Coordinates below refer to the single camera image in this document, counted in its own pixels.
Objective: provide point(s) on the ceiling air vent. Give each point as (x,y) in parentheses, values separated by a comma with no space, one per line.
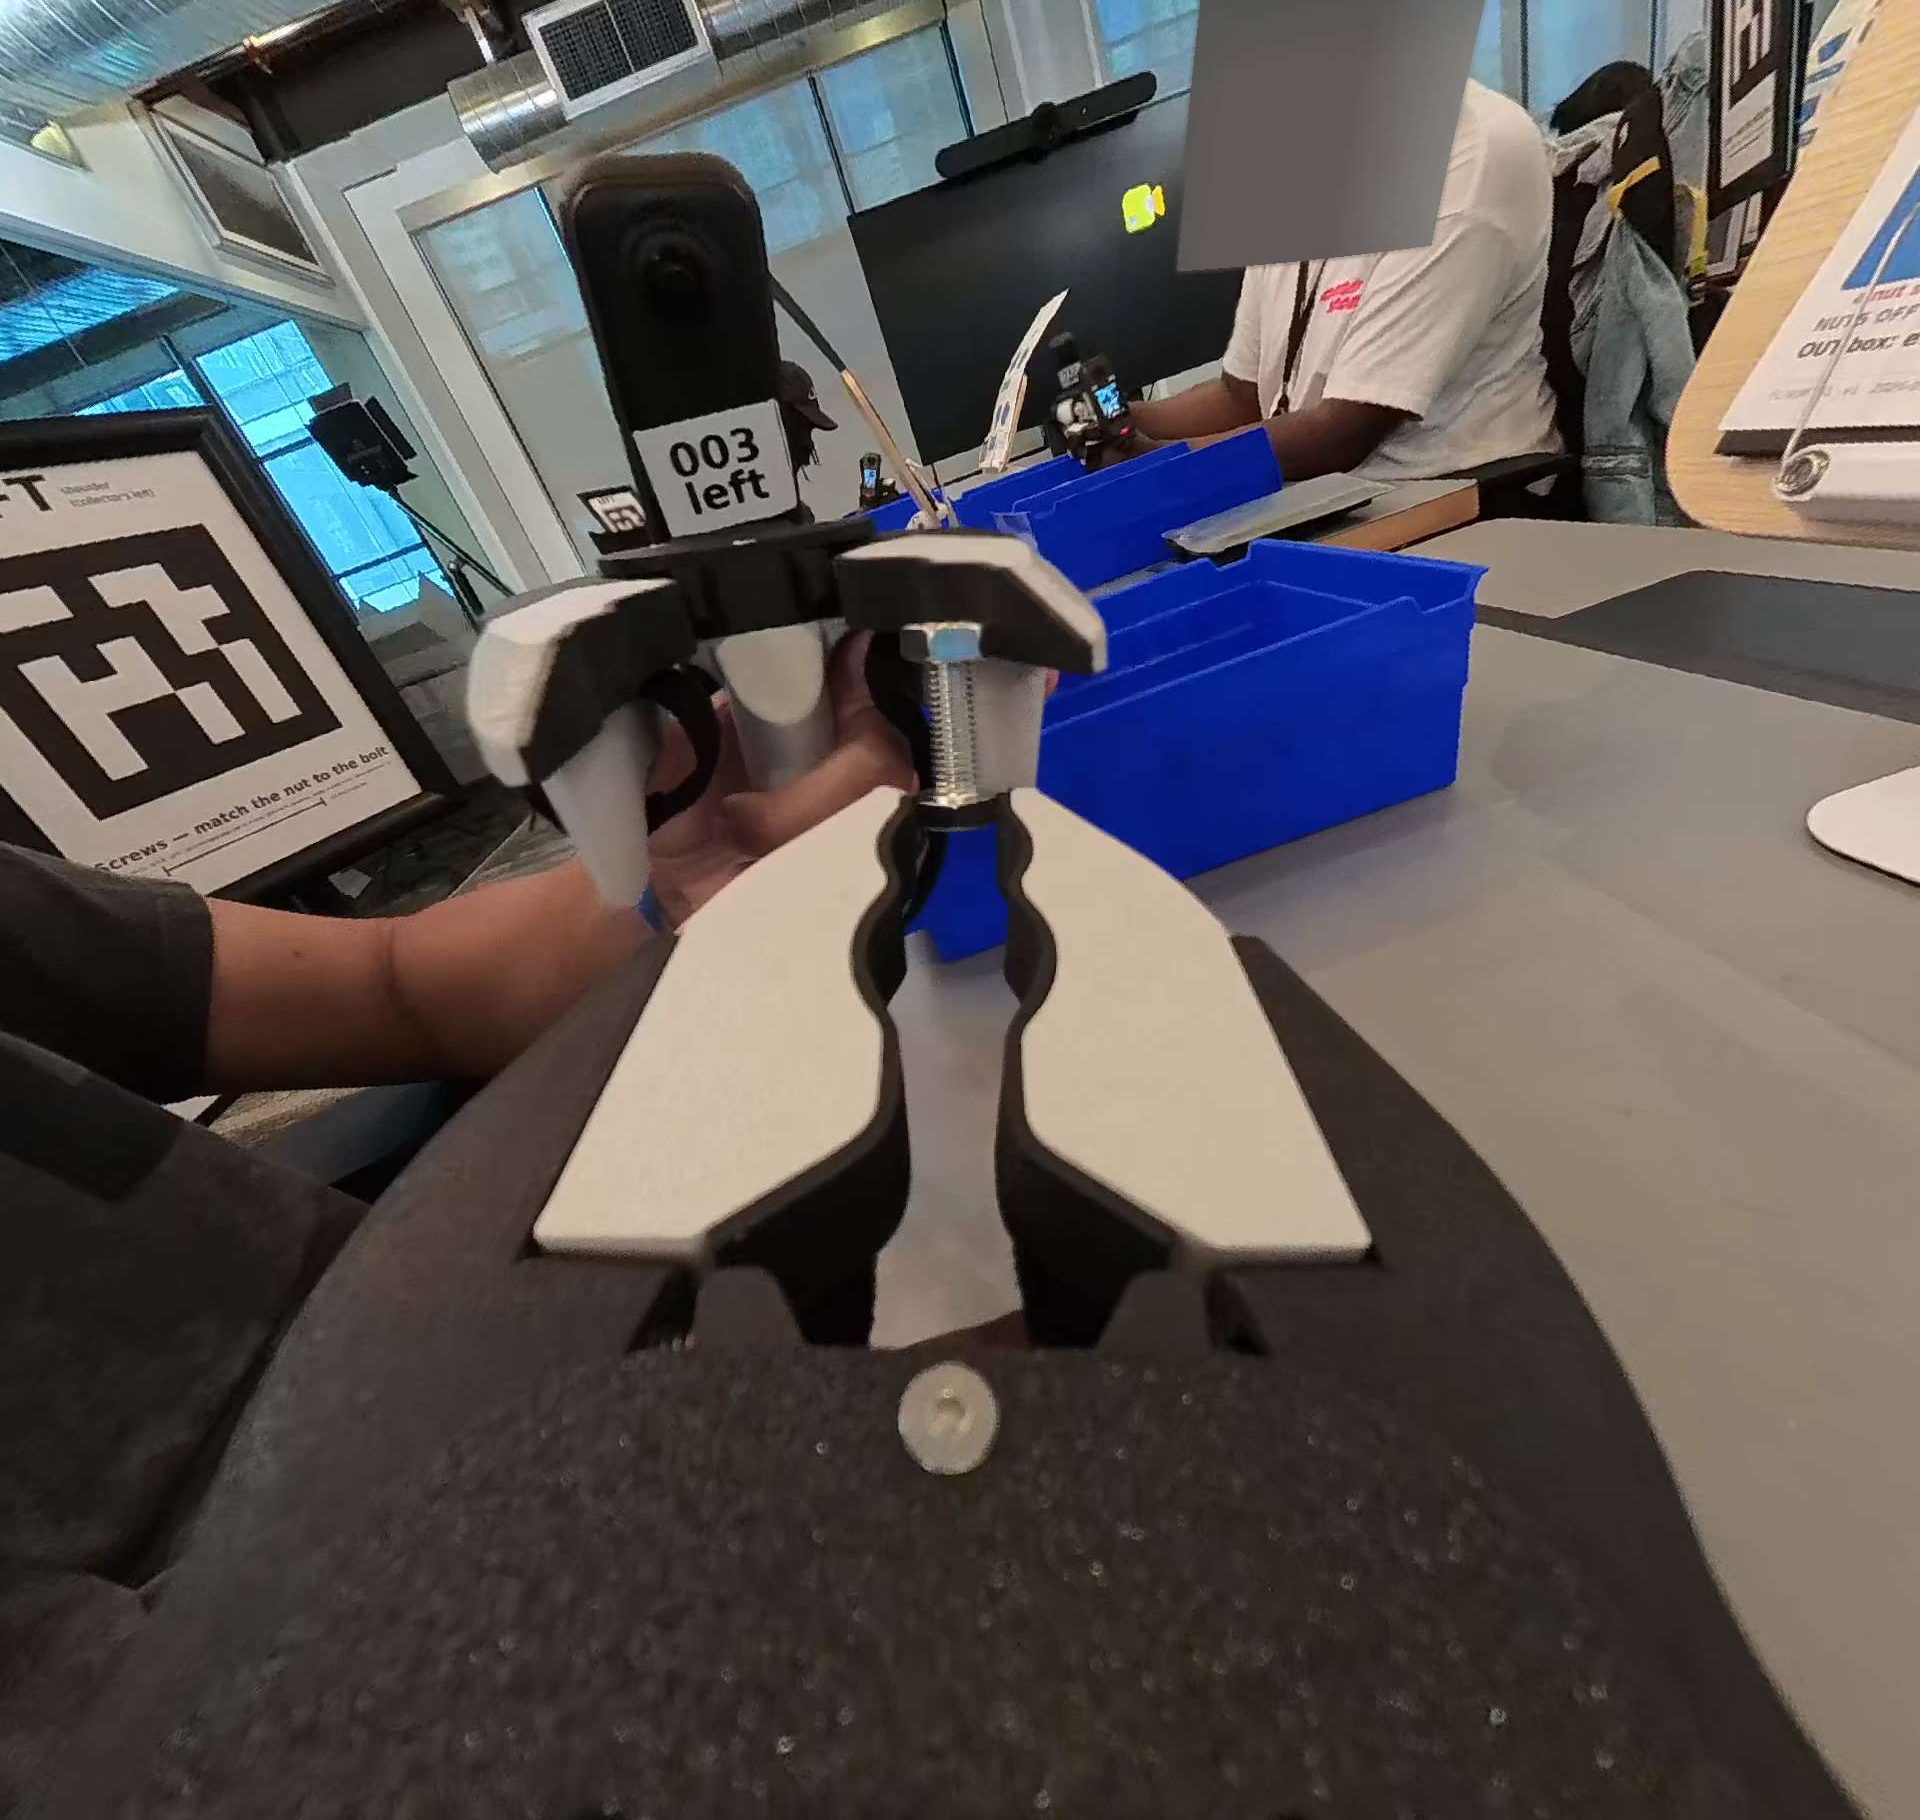
(618,37)

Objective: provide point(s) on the person's left hand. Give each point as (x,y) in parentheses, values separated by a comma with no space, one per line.
(780,837)

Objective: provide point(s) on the blue wristband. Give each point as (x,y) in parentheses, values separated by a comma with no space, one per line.
(655,909)

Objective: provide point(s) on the black office chair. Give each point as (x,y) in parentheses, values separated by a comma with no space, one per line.
(1612,141)

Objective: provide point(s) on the framed marker poster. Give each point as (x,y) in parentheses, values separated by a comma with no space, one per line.
(180,650)

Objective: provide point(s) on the thick silver bolt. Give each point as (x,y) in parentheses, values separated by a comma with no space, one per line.
(956,732)

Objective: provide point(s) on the black television screen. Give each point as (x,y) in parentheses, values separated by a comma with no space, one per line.
(961,320)

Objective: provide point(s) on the yellow sticker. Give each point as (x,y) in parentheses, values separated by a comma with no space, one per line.
(1142,205)

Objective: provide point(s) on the black video bar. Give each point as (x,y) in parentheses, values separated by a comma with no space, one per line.
(1051,125)

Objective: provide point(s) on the wooden stand board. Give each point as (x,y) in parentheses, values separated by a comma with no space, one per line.
(1800,170)

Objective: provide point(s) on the person's left forearm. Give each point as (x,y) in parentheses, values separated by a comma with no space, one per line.
(419,980)

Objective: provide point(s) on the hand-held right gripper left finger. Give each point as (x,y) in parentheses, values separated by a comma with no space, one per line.
(719,1070)

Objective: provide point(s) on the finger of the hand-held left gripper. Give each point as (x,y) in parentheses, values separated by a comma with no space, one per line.
(503,689)
(1068,612)

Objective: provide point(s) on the printed instruction sheet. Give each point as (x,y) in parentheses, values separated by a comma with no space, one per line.
(1028,380)
(1844,350)

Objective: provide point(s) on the denim jacket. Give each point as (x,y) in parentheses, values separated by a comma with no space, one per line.
(1626,350)

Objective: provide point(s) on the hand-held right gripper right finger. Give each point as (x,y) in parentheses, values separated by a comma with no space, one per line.
(1184,1085)

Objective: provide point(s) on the grey desk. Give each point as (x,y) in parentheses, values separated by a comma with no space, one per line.
(1575,1026)

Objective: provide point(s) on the black-and-white marker sign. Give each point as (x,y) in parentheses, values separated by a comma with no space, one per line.
(1755,37)

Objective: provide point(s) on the blue plastic bin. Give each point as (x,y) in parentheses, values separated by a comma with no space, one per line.
(915,503)
(1275,710)
(1141,499)

